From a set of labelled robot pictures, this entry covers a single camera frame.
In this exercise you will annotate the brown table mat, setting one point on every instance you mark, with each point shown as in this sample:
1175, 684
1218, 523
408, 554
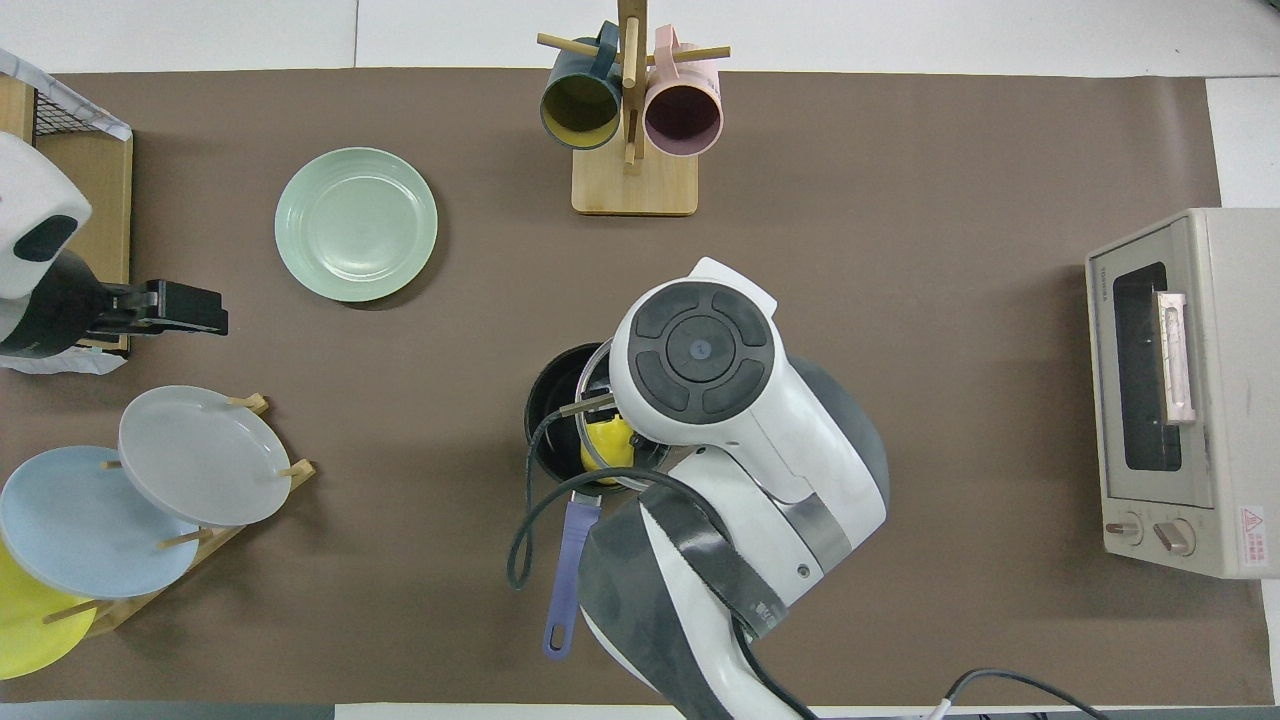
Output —
900, 200

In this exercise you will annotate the beige toaster oven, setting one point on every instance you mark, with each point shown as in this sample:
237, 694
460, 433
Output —
1230, 380

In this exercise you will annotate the glass lid with blue knob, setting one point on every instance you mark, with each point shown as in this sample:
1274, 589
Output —
583, 430

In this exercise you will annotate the yellow lemon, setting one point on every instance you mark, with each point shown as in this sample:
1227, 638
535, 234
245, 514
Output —
605, 445

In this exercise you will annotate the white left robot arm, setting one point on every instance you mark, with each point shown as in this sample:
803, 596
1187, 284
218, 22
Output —
30, 190

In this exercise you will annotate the light green plate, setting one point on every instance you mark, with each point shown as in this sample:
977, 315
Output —
355, 225

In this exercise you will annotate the dark teal mug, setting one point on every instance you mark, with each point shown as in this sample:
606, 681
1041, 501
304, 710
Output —
580, 105

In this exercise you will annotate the wooden plate rack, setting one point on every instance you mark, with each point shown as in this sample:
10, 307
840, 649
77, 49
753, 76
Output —
240, 520

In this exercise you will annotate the light bamboo board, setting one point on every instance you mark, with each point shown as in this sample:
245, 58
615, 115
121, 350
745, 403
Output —
15, 105

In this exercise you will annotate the yellow plate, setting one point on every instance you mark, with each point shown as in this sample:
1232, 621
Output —
30, 630

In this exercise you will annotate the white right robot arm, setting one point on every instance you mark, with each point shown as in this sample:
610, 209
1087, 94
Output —
700, 350

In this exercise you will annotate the grey plate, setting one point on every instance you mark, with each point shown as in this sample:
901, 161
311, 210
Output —
200, 455

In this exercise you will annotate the light blue plate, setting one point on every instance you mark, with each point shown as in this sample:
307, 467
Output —
90, 525

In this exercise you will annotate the white crumpled plastic sheet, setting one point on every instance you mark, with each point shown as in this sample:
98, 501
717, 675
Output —
60, 362

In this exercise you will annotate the white crumpled bag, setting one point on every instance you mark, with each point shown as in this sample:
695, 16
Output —
85, 108

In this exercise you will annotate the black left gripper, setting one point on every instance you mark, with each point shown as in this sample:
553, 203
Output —
55, 315

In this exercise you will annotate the wooden mug tree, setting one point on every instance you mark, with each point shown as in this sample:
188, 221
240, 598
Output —
635, 185

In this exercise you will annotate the pink mug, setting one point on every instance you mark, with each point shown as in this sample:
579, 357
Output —
683, 115

